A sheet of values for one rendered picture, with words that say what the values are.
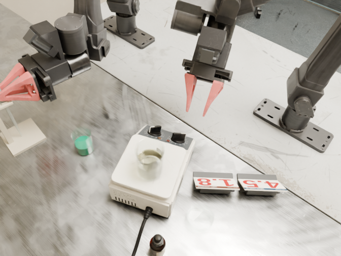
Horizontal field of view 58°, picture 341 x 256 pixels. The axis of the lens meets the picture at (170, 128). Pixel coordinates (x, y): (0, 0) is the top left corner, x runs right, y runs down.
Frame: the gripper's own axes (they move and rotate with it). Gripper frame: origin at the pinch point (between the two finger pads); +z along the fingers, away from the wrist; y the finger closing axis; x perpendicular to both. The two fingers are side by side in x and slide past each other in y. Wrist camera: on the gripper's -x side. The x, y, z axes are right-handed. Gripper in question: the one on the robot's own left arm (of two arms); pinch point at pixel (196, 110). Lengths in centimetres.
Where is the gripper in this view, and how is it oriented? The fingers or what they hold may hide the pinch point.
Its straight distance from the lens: 63.7
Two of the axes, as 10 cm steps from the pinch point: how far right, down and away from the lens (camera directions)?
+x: 1.6, -0.1, 9.9
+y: 9.5, 2.8, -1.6
